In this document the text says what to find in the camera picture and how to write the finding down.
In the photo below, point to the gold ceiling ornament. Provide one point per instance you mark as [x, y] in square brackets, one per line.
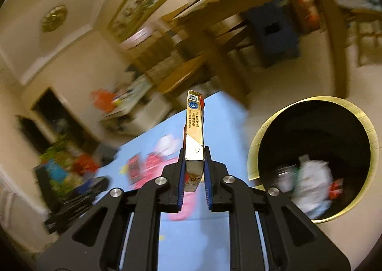
[54, 18]

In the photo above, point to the red cigarette box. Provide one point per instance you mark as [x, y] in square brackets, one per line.
[134, 169]

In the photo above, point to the framed horse painting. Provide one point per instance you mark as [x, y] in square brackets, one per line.
[137, 8]

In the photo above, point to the white plastic bag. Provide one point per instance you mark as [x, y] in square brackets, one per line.
[313, 187]

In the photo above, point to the white glass coffee table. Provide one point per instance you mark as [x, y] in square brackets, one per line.
[131, 106]

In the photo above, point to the orange plastic bag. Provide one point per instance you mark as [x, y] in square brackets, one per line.
[103, 101]

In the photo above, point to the gold rim trash bin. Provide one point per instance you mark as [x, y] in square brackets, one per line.
[313, 133]

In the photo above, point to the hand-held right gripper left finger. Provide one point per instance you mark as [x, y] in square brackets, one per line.
[179, 181]

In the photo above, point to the red bag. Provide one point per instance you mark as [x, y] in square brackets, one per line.
[307, 11]

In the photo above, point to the red candy wrapper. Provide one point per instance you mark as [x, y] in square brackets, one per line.
[336, 189]

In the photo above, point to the blue plastic stool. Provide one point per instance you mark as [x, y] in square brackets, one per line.
[268, 35]

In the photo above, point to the long cardboard box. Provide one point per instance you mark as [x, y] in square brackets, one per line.
[194, 133]

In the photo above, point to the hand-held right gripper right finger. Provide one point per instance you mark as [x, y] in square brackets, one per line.
[208, 187]

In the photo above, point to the wooden dining chair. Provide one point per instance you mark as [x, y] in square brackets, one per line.
[367, 35]
[182, 74]

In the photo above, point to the wooden dining table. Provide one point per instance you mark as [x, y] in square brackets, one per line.
[226, 56]

